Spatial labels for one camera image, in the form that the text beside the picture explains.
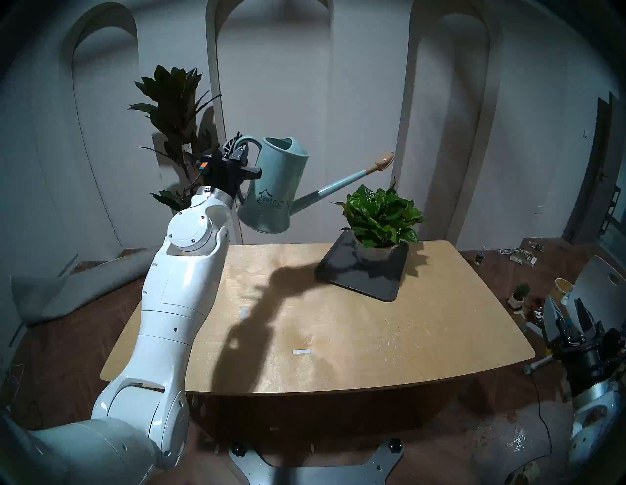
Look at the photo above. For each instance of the black metal rack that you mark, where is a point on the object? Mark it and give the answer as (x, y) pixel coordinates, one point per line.
(611, 210)

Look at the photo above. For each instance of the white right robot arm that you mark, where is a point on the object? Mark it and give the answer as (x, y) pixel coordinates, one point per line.
(594, 425)

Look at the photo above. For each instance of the green potted pothos plant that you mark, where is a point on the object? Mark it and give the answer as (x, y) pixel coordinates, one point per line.
(381, 215)

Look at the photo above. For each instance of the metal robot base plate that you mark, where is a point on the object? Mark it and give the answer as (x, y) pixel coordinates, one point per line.
(352, 472)

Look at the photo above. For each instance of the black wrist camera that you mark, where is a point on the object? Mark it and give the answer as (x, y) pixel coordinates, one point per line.
(615, 342)
(208, 164)

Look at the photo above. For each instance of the dark grey tray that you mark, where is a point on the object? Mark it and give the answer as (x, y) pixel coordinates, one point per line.
(357, 281)

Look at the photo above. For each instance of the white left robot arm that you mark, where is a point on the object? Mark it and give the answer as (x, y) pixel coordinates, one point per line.
(171, 303)

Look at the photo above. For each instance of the small tan floor item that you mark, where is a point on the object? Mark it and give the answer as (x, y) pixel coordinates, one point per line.
(527, 473)

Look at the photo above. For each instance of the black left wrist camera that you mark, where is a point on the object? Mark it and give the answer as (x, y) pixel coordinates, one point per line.
(208, 164)

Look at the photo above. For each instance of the pile of small floor clutter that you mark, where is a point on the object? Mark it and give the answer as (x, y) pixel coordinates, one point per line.
(523, 257)

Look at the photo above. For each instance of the dark door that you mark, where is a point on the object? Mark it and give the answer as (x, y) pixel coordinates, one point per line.
(594, 176)

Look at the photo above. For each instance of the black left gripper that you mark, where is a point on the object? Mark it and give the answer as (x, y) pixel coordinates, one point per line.
(227, 173)

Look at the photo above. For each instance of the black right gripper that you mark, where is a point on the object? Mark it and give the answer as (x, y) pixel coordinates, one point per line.
(587, 362)

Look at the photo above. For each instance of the grey rolled mat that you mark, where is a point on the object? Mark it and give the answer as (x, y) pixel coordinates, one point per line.
(63, 293)

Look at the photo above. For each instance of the clear plastic bottle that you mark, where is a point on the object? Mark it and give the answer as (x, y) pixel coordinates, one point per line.
(480, 257)

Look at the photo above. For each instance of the light blue watering can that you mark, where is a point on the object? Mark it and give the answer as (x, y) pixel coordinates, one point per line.
(274, 195)

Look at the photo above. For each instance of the tall dark leafy floor plant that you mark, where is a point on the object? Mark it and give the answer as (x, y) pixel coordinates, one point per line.
(171, 98)

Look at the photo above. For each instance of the yellow cup on floor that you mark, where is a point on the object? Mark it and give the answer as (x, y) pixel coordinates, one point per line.
(563, 288)

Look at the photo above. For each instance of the white chair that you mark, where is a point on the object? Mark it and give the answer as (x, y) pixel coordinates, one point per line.
(604, 293)

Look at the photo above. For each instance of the small potted floor plant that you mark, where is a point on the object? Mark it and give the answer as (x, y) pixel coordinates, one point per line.
(519, 296)

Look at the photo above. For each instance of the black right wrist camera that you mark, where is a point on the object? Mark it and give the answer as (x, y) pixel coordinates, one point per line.
(615, 342)

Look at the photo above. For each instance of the black base knob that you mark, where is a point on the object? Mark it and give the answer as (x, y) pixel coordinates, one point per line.
(394, 446)
(238, 448)

